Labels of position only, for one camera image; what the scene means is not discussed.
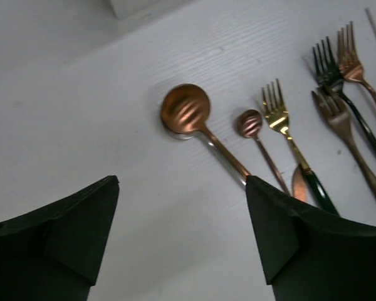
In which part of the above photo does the copper knife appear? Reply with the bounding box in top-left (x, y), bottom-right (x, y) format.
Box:
top-left (291, 165), bottom-right (307, 203)

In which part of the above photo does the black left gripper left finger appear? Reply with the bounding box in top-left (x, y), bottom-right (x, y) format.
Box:
top-left (0, 176), bottom-right (119, 300)

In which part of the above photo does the gold fork dark handle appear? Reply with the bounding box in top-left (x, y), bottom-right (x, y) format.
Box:
top-left (261, 78), bottom-right (340, 216)

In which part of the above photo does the black fork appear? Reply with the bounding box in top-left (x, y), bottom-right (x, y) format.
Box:
top-left (312, 36), bottom-right (376, 157)

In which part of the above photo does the small copper spoon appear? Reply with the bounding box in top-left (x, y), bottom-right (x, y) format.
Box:
top-left (236, 109), bottom-right (290, 195)

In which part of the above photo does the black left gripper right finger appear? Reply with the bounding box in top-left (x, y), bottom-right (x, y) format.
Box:
top-left (246, 176), bottom-right (376, 300)

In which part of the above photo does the large copper spoon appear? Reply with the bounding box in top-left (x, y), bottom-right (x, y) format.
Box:
top-left (160, 83), bottom-right (251, 187)

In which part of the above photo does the white utensil holder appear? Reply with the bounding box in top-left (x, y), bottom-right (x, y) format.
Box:
top-left (108, 0), bottom-right (176, 19)

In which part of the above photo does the copper fork right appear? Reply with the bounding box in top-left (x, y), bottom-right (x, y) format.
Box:
top-left (337, 21), bottom-right (376, 104)

